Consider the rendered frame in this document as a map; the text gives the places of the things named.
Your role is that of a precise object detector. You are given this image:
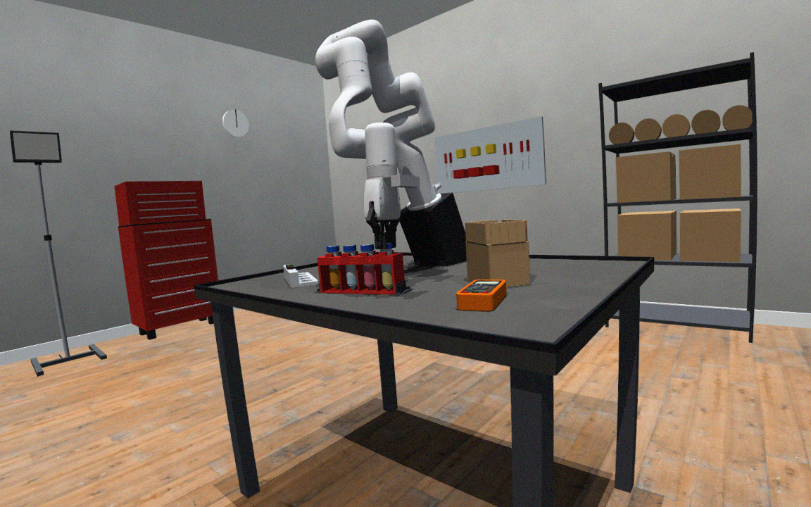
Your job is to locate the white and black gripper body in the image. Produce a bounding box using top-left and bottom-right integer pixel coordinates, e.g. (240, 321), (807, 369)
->
(364, 177), (401, 220)

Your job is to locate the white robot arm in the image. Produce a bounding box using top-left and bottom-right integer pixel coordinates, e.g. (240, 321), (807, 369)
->
(315, 20), (441, 211)

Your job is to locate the orange digital multimeter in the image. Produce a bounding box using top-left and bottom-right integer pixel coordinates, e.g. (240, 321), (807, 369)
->
(456, 280), (506, 311)

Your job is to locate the brown cardboard box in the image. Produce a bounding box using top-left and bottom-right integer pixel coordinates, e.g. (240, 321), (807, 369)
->
(465, 220), (530, 287)

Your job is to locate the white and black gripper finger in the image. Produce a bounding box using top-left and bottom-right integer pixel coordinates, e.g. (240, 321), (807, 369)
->
(366, 201), (386, 249)
(384, 217), (401, 248)

